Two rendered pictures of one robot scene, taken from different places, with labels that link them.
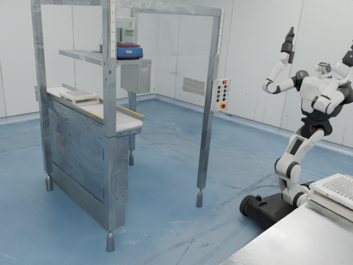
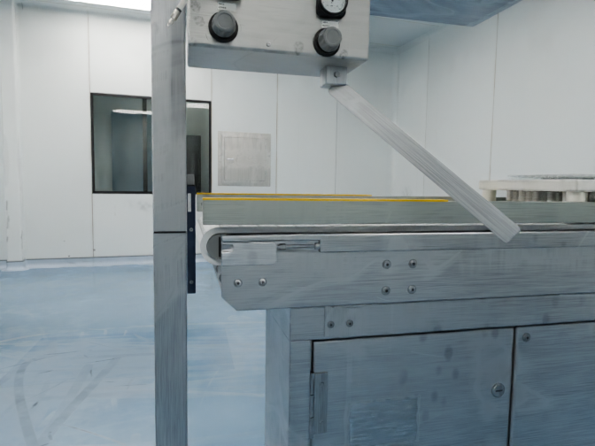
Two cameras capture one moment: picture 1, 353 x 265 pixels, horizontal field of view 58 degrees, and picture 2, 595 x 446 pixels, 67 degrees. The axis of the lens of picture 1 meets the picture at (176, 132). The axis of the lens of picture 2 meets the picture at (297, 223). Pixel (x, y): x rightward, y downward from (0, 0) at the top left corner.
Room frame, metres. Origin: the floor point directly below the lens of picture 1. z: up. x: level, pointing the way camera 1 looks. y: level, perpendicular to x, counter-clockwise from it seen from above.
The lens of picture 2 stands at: (2.57, -0.18, 1.00)
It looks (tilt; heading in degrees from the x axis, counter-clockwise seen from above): 5 degrees down; 120
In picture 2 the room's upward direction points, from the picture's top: 1 degrees clockwise
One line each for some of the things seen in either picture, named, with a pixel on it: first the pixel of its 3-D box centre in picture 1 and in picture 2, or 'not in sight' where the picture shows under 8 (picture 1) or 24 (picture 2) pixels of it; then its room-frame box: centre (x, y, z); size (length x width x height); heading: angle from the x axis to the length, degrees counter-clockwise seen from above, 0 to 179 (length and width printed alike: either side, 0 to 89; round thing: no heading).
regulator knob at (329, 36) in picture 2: not in sight; (329, 35); (2.32, 0.31, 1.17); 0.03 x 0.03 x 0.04; 44
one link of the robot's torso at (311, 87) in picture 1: (322, 95); not in sight; (2.46, -1.13, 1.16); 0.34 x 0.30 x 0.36; 22
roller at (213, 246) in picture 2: not in sight; (213, 234); (2.10, 0.36, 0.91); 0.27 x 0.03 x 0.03; 134
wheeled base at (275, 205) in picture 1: (292, 204); not in sight; (2.42, -1.05, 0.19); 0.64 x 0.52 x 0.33; 123
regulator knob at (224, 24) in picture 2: not in sight; (224, 19); (2.23, 0.22, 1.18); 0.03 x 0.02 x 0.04; 44
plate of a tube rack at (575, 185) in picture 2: (79, 94); (575, 186); (2.58, 0.83, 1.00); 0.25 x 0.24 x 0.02; 135
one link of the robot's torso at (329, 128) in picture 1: (317, 127); not in sight; (2.48, -1.15, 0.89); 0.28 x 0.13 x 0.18; 123
